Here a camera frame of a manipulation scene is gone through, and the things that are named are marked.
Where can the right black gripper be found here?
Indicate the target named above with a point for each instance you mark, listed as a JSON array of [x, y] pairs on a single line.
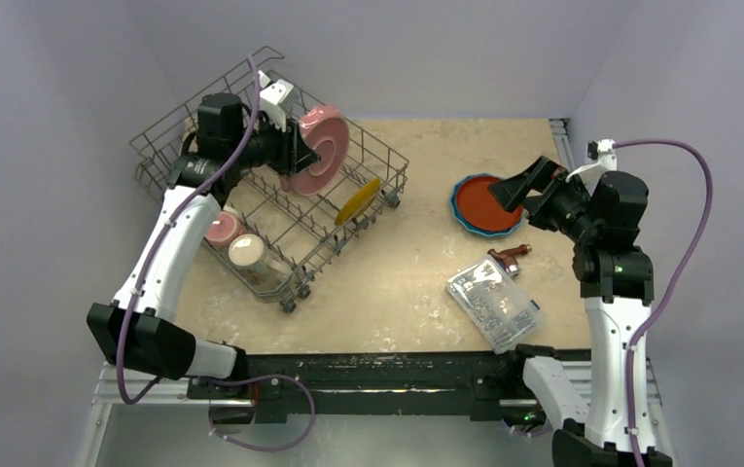
[[545, 193]]

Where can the yellow black saucer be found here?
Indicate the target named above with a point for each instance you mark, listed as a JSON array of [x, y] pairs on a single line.
[[358, 203]]

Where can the pink mug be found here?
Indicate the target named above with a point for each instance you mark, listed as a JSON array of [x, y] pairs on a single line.
[[225, 229]]

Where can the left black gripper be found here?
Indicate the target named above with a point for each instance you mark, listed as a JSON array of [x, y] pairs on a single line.
[[294, 153]]

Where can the grey wire dish rack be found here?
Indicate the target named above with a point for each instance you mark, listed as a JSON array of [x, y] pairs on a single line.
[[299, 230]]

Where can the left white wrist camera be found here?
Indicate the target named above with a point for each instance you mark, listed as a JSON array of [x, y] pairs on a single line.
[[276, 100]]

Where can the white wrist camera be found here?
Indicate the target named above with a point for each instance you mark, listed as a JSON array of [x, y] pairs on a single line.
[[603, 158], [276, 100]]

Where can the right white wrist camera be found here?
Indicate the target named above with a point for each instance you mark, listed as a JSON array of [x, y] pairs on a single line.
[[603, 158]]

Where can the red plate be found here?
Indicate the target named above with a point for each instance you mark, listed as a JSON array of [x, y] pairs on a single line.
[[481, 203]]

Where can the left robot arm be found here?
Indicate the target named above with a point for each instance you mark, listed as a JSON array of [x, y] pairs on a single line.
[[135, 331]]

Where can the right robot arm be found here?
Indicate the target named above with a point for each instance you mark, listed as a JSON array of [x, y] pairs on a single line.
[[612, 427]]

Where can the blue plate under stack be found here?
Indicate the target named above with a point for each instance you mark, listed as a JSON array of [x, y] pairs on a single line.
[[454, 206]]

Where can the clear plastic screw box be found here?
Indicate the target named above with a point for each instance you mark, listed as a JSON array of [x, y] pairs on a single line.
[[501, 310]]

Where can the black base frame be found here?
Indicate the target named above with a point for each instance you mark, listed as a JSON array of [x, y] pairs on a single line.
[[480, 385]]

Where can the aluminium rail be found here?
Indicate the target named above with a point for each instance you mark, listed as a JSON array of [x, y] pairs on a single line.
[[165, 392]]

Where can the pink dotted plate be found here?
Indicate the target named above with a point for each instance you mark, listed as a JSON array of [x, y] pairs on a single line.
[[325, 131]]

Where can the brown copper tool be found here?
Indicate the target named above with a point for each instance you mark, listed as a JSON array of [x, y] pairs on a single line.
[[507, 258]]

